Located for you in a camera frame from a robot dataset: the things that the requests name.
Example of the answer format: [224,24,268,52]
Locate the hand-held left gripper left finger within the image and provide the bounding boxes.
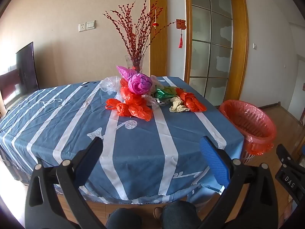
[25,136,108,229]

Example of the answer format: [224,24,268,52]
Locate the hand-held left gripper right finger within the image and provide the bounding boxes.
[198,136,279,229]

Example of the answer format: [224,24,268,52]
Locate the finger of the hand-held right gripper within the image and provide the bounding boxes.
[276,144,301,170]

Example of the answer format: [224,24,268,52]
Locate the white plastic wastebasket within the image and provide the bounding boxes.
[219,99,277,165]

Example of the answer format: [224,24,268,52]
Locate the red bin liner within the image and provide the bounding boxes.
[219,99,277,155]

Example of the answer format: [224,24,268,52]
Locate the orange plastic bag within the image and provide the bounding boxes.
[119,103,153,122]
[105,98,128,112]
[120,78,146,106]
[176,88,207,112]

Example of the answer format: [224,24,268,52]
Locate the cream plastic bag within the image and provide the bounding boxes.
[169,97,190,113]

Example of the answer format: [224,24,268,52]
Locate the green plastic bag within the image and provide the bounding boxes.
[154,86,178,101]

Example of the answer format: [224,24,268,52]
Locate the printed clear plastic bag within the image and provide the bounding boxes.
[142,94,168,107]

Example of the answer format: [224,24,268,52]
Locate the magenta plastic bag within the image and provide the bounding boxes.
[128,73,153,94]

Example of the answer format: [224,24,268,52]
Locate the pink plastic bag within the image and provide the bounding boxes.
[116,65,139,81]

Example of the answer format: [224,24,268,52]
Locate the white plastic bag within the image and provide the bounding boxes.
[150,76,165,91]

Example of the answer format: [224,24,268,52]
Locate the blue white striped tablecloth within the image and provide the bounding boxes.
[0,76,245,206]

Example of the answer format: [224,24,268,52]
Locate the person's right leg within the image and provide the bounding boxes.
[160,200,199,229]

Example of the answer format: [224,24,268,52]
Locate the person's leg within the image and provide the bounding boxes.
[160,200,199,229]
[106,207,158,229]

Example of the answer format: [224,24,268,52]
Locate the person's left leg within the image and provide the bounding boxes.
[106,207,158,229]

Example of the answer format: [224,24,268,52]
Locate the clear glass vase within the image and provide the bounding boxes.
[125,54,145,74]

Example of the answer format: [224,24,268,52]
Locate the black flat television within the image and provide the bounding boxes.
[0,42,40,110]

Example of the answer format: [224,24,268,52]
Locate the frosted glass door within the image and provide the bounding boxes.
[189,0,233,101]

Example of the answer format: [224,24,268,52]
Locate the red berry branches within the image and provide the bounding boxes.
[103,0,177,73]

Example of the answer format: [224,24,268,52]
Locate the red knot ornament with tassel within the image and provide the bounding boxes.
[176,18,187,49]

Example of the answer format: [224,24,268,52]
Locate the small red lantern ornament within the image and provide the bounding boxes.
[152,8,160,35]

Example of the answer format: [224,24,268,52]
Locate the wooden door frame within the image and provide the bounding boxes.
[183,0,249,105]

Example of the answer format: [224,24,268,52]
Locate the wooden door frame post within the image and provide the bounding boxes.
[150,0,168,77]

